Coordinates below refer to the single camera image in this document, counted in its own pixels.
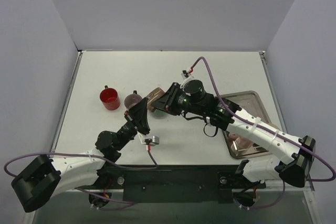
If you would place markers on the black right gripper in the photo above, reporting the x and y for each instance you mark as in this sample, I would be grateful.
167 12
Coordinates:
172 99

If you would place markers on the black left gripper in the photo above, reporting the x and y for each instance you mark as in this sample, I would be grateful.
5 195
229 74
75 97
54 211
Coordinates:
135 125

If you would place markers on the lilac mug black handle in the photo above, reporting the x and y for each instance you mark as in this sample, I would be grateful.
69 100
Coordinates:
132 99

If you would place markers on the brown ribbed mug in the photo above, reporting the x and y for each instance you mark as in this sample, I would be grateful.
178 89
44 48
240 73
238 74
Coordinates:
153 96

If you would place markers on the red mug black handle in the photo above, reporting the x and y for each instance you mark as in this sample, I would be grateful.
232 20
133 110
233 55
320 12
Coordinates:
109 98

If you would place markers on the teal green mug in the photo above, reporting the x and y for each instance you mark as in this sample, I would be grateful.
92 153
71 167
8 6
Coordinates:
158 114

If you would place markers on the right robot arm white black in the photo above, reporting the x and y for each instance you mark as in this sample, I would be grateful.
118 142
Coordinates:
291 159

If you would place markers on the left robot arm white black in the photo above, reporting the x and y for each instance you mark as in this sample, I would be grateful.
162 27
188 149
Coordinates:
44 163

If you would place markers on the pink mug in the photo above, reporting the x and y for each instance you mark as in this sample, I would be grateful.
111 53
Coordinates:
235 138

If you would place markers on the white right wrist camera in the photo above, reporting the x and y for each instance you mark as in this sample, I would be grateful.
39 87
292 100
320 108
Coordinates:
187 77

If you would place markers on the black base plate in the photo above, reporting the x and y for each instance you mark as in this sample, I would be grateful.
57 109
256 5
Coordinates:
176 194

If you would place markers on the aluminium frame rail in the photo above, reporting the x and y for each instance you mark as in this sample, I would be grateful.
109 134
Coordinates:
223 177

